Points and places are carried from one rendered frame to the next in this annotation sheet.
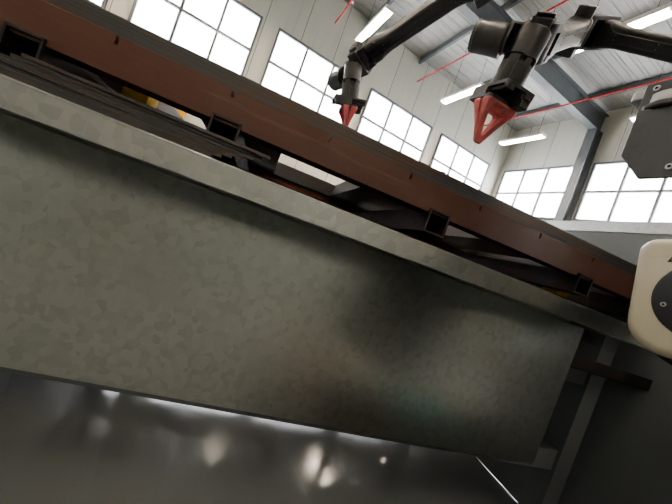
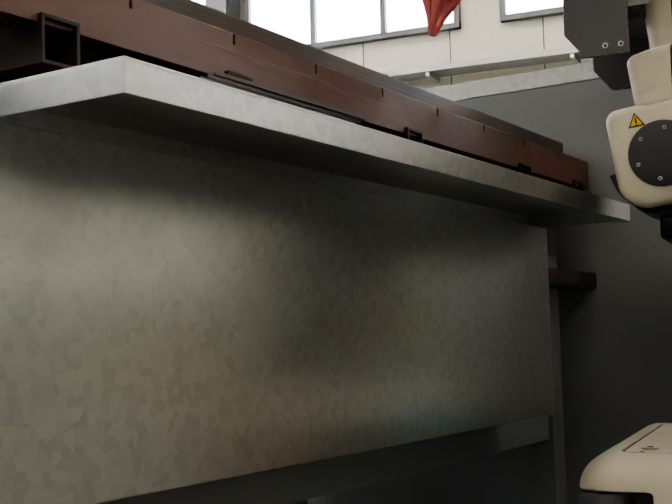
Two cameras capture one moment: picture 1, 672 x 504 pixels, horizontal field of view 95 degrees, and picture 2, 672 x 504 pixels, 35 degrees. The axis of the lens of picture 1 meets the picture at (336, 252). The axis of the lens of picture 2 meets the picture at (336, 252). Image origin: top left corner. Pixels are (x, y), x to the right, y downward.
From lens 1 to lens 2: 1.16 m
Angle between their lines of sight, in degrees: 42
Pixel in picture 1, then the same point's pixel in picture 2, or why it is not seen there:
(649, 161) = (589, 41)
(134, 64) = (151, 30)
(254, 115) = (255, 61)
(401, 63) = not seen: outside the picture
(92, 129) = (341, 136)
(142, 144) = (364, 138)
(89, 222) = (198, 257)
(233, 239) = (302, 230)
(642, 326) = (631, 188)
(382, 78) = not seen: outside the picture
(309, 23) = not seen: outside the picture
